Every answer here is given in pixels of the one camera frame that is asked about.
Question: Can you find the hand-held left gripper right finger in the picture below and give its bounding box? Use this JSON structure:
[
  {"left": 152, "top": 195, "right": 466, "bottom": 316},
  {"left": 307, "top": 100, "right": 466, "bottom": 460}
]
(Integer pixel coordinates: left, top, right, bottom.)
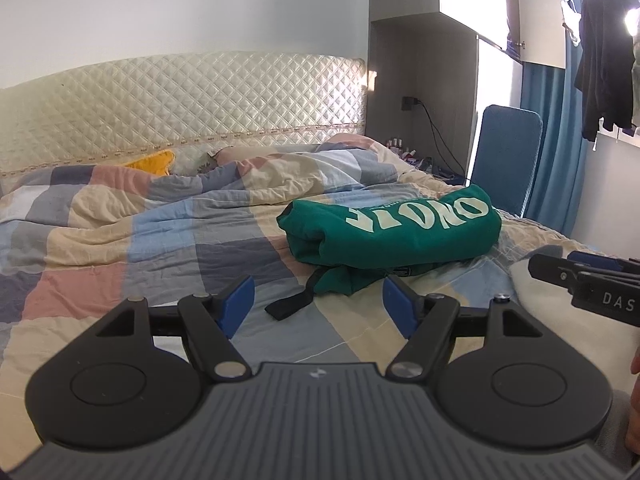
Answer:
[{"left": 382, "top": 276, "right": 548, "bottom": 380}]

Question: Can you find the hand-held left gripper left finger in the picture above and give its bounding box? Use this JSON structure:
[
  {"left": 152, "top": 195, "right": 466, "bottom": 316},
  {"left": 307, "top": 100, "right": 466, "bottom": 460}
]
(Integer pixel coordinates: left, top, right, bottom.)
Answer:
[{"left": 92, "top": 275, "right": 256, "bottom": 381}]

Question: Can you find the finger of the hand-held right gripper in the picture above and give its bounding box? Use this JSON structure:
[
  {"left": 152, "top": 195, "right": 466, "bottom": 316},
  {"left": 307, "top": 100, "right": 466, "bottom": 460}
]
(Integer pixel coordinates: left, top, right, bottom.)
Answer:
[
  {"left": 529, "top": 254, "right": 588, "bottom": 291},
  {"left": 567, "top": 251, "right": 640, "bottom": 281}
]

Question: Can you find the green hoodie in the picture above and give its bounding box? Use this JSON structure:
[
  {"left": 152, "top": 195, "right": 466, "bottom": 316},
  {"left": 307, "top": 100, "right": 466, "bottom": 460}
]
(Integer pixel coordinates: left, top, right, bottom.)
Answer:
[{"left": 265, "top": 183, "right": 502, "bottom": 322}]

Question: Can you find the person's right hand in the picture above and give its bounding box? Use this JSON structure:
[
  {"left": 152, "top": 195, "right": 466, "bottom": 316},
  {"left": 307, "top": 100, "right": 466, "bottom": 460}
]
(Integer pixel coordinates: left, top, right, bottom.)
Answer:
[{"left": 628, "top": 352, "right": 640, "bottom": 461}]

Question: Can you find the checked patchwork quilt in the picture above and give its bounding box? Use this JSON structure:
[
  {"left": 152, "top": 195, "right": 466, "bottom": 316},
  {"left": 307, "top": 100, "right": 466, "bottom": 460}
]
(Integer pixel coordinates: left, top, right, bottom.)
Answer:
[{"left": 0, "top": 132, "right": 601, "bottom": 461}]

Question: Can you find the blue curtain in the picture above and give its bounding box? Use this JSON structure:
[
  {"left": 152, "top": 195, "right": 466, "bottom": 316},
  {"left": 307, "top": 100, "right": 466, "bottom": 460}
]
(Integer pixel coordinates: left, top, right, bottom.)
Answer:
[{"left": 520, "top": 57, "right": 592, "bottom": 241}]

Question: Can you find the blue padded chair back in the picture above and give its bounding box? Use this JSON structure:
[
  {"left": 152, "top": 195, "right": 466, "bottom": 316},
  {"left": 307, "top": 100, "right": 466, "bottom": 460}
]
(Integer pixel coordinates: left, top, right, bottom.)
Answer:
[{"left": 470, "top": 104, "right": 545, "bottom": 219}]

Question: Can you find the floral pillow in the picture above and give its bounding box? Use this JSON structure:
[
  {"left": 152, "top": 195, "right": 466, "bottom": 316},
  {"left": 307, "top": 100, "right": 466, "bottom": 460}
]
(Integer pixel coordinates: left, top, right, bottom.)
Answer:
[{"left": 170, "top": 141, "right": 236, "bottom": 177}]

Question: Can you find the group of small cosmetic bottles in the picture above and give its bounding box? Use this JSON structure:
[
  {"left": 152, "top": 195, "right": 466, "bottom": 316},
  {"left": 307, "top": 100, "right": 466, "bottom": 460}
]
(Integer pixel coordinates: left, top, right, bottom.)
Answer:
[{"left": 385, "top": 136, "right": 419, "bottom": 162}]

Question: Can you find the yellow pillow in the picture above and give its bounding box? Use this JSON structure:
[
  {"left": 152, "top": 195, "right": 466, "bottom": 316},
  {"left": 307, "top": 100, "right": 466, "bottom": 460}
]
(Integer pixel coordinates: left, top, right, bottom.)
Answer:
[{"left": 122, "top": 150, "right": 176, "bottom": 177}]

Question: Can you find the black hanging garment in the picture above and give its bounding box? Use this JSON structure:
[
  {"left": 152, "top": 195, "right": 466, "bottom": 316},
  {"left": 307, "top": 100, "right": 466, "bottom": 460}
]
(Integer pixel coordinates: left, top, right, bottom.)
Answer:
[{"left": 573, "top": 0, "right": 640, "bottom": 144}]

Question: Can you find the cream quilted headboard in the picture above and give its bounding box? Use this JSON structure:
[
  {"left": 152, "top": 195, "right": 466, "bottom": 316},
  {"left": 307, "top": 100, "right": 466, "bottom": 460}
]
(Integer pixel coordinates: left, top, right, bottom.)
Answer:
[{"left": 0, "top": 52, "right": 369, "bottom": 182}]

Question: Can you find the black cable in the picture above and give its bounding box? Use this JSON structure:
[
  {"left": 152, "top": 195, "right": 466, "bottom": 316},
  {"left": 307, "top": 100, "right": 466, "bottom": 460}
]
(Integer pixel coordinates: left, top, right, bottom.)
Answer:
[{"left": 416, "top": 102, "right": 474, "bottom": 184}]

